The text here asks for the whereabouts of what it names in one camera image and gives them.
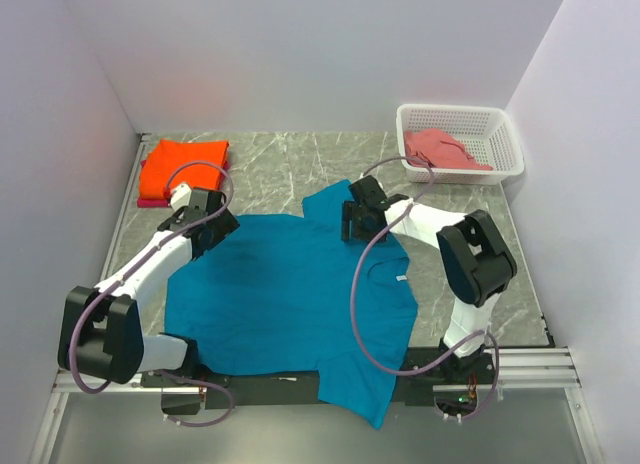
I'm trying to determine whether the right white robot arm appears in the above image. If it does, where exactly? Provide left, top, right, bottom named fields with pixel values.
left=341, top=175, right=517, bottom=383

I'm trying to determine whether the pink t shirt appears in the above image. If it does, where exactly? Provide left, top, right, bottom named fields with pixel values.
left=403, top=128, right=493, bottom=171

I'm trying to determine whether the folded magenta t shirt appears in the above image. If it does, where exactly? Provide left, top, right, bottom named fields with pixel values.
left=137, top=160, right=224, bottom=208

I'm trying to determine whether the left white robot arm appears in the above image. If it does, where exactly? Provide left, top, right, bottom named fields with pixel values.
left=57, top=188, right=239, bottom=386

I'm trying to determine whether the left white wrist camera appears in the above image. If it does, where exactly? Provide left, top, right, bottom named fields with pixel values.
left=169, top=182, right=192, bottom=211

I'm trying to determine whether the folded orange t shirt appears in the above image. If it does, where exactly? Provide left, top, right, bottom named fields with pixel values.
left=139, top=139, right=229, bottom=200

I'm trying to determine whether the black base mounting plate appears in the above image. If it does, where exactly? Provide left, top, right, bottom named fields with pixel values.
left=141, top=349, right=496, bottom=415

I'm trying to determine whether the blue t shirt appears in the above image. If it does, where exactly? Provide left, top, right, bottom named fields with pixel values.
left=164, top=181, right=418, bottom=428

